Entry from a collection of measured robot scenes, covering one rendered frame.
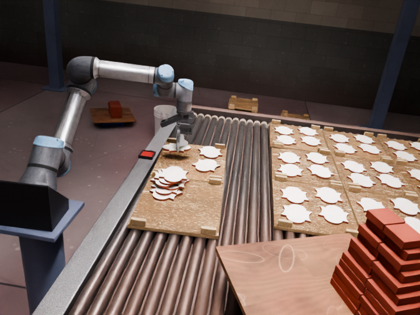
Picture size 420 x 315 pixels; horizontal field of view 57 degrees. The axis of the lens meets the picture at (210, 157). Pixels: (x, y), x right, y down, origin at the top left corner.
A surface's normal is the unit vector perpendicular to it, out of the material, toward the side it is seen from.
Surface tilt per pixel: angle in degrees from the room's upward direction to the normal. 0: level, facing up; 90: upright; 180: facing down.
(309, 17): 90
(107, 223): 0
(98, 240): 0
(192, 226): 0
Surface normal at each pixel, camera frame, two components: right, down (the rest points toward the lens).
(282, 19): -0.14, 0.41
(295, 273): 0.10, -0.90
